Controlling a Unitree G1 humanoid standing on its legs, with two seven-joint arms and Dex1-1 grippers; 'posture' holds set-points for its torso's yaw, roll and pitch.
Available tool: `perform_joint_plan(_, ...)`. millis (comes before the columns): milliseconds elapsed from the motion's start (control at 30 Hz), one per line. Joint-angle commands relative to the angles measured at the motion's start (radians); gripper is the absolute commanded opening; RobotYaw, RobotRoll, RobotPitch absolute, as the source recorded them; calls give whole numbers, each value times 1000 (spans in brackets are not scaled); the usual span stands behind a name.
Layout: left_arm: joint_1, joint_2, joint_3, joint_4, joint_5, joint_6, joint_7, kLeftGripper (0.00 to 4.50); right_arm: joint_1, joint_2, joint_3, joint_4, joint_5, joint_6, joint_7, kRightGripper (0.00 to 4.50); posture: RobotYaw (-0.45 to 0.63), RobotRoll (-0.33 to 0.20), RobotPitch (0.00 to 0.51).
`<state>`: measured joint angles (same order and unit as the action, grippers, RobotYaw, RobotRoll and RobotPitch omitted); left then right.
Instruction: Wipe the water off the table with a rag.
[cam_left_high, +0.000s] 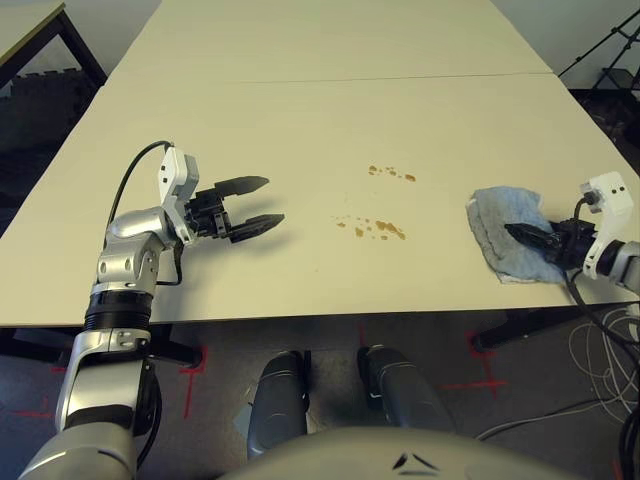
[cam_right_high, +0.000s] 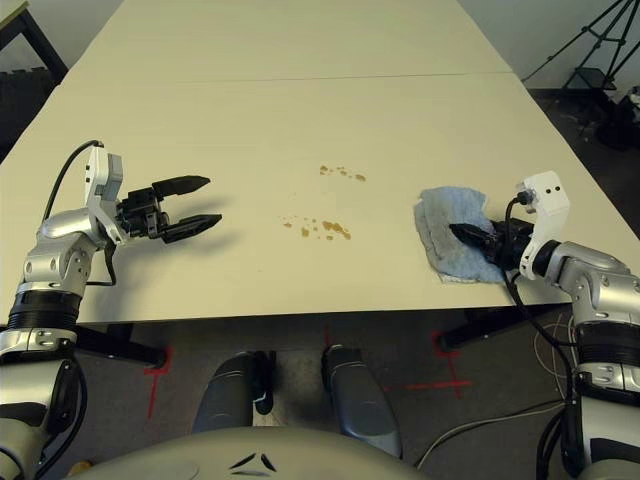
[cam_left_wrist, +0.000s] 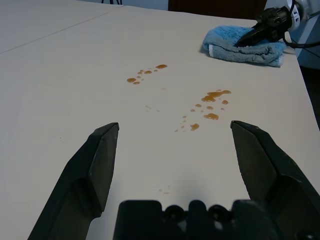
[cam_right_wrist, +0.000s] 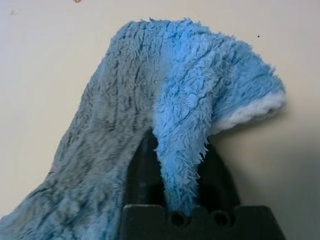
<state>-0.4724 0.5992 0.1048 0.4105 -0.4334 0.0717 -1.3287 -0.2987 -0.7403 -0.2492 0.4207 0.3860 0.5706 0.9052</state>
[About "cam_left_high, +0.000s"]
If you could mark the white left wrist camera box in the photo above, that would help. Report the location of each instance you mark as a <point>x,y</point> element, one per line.
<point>172,175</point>

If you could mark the grey tape piece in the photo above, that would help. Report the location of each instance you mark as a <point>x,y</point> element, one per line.
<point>244,420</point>

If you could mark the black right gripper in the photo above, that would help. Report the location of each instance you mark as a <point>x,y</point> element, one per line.
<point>572,242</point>

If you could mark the grey left robot leg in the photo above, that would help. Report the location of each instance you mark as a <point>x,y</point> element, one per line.
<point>277,400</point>

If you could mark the grey right robot leg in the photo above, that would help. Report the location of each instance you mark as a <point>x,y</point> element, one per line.
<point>400,390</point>

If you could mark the short red tape line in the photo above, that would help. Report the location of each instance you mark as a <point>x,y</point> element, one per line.
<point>362,335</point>

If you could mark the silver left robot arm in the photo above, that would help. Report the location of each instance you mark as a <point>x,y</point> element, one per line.
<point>125,225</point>

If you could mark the large brown spill spots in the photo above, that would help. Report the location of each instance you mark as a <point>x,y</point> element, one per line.
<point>387,227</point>

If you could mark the black table foot bar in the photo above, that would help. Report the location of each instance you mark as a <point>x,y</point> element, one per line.
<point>500,337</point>
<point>185,352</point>

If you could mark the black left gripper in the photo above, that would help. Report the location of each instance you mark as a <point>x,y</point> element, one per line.
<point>207,215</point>

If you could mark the black tripod stand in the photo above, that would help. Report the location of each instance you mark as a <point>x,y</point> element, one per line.
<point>617,77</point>

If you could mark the blue terry rag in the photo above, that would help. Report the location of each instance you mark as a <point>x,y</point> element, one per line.
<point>505,210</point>

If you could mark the black foam floor mat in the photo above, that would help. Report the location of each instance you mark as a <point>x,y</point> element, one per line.
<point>45,110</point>

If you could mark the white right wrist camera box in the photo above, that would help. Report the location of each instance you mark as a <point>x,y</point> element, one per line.
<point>612,192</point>

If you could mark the grey robot torso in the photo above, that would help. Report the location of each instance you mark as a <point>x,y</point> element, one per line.
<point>375,455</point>

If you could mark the grey robot leg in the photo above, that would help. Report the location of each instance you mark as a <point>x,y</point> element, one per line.
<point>277,400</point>
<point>400,390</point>

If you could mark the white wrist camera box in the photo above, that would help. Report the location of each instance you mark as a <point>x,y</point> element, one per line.
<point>612,192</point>
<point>172,175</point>

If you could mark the side table with black frame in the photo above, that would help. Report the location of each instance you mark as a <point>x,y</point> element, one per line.
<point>30,30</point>

